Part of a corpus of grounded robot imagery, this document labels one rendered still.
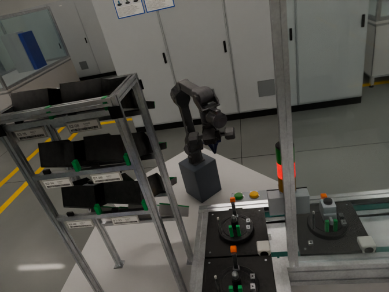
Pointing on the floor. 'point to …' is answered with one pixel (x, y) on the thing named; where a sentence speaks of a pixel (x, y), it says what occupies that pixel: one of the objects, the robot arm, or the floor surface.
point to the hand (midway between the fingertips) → (213, 146)
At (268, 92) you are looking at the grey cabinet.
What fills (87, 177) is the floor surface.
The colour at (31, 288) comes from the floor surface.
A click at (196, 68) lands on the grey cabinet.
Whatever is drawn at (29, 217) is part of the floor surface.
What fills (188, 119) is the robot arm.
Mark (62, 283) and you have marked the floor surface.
